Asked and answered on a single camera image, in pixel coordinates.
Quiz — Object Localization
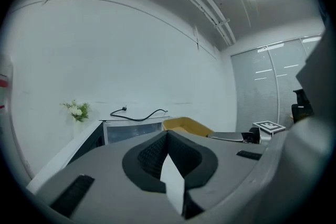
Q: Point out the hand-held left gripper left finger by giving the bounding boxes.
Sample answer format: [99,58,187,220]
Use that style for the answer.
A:
[121,130,169,194]

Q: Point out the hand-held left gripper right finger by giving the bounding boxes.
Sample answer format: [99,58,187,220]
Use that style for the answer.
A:
[167,130,219,190]

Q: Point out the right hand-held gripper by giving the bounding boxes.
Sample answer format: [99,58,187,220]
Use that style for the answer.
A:
[206,120,287,145]

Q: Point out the white microwave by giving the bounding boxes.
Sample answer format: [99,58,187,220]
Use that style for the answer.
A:
[26,114,172,195]

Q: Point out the yellow-brown food container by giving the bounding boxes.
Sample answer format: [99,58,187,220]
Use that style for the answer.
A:
[162,116,215,137]

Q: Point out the black office chair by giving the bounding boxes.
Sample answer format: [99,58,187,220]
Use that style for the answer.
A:
[290,88,315,124]

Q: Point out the frosted glass partition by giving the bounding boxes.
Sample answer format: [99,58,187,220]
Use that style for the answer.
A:
[230,35,324,135]

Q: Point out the white flower bouquet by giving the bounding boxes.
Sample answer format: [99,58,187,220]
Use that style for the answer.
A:
[59,99,91,123]

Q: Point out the white ceiling conduit pipes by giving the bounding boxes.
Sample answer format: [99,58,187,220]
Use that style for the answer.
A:
[73,0,237,47]

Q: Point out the black power cable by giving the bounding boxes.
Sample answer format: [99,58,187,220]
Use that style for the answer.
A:
[110,105,169,122]

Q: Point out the red and white wall sign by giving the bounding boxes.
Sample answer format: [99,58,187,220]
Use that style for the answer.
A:
[0,59,13,113]

